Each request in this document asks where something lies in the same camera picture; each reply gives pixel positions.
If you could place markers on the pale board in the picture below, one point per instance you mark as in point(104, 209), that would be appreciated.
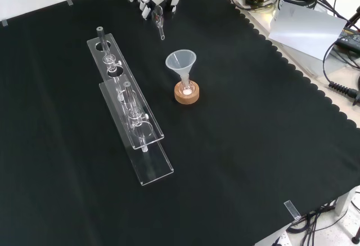
point(303, 29)

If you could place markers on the black cloth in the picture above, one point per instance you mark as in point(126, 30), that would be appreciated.
point(239, 130)

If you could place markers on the grey tape piece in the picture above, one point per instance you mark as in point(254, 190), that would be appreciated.
point(70, 2)
point(4, 22)

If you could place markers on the translucent plastic funnel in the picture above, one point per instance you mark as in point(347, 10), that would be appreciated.
point(180, 61)

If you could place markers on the clear round-bottom flask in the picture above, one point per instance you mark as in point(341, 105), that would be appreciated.
point(187, 88)

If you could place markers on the clear acrylic funnel stand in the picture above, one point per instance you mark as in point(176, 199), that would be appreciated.
point(135, 122)

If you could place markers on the black power adapter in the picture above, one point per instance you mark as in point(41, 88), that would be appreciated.
point(350, 40)

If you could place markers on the black tripod leg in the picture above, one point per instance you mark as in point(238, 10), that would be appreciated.
point(353, 18)

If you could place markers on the white table leg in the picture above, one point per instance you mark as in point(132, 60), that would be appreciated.
point(344, 201)

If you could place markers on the white power strip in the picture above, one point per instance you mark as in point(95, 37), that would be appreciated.
point(281, 239)

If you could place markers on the clear tape strip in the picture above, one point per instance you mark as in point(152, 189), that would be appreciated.
point(292, 209)

